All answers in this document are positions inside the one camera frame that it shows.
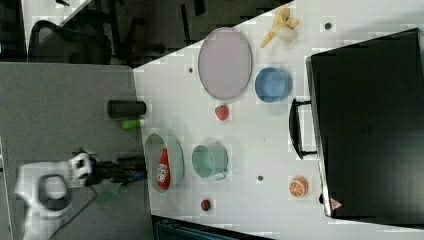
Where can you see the pink oval plate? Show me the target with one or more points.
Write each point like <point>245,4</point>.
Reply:
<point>224,64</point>

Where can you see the small dark strawberry toy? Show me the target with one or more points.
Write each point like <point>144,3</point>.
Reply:
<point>205,205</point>

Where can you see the red felt ketchup bottle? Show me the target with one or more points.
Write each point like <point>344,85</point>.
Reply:
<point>163,176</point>

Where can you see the blue bowl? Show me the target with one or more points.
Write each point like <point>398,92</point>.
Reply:
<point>273,84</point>

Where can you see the red felt strawberry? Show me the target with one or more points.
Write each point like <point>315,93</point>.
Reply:
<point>222,112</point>

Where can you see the green marker handle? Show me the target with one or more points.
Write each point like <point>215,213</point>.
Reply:
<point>132,124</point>

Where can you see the black toaster oven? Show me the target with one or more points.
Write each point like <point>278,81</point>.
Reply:
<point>367,109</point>

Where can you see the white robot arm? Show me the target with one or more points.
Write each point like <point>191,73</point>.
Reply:
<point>46,188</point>

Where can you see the black office chair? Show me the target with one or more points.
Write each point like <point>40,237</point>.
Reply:
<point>70,44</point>

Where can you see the orange slice toy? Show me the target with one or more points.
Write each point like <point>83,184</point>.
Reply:
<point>299,187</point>

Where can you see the peeled felt banana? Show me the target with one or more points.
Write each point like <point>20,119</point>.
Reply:
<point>283,27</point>

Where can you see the green mug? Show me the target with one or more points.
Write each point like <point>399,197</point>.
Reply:
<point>210,160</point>

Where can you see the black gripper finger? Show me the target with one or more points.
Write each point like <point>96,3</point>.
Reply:
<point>123,170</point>

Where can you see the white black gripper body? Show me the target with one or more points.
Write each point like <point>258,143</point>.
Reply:
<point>81,168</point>

